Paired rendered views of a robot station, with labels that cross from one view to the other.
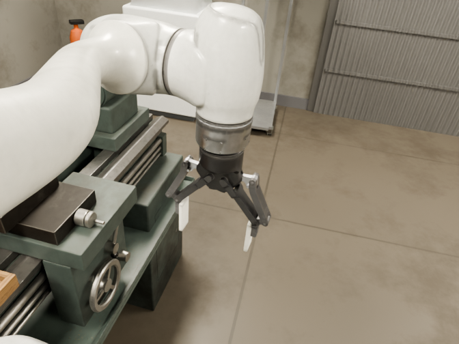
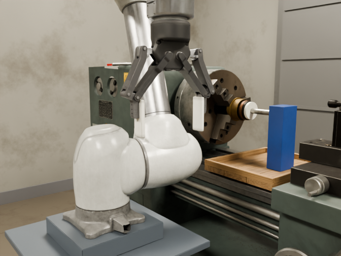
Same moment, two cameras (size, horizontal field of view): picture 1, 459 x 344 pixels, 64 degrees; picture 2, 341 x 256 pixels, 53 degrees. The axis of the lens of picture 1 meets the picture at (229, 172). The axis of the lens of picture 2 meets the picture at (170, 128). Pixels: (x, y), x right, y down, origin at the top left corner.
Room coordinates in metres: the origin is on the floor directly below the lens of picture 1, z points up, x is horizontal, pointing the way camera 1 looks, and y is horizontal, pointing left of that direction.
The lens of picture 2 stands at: (0.97, -0.48, 1.22)
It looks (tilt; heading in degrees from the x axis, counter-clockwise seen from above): 9 degrees down; 131
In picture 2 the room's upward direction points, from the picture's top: straight up
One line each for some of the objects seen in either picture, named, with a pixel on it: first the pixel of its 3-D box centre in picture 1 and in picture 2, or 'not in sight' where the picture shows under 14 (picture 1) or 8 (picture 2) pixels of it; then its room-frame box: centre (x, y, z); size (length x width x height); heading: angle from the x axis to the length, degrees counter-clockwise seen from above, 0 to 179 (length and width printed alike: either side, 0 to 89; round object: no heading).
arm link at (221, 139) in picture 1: (223, 128); (170, 5); (0.53, 0.02, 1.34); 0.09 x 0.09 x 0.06
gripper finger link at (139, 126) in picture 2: (248, 233); (139, 118); (0.51, -0.05, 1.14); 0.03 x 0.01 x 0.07; 164
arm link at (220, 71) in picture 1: (220, 60); not in sight; (0.53, 0.03, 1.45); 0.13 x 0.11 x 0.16; 71
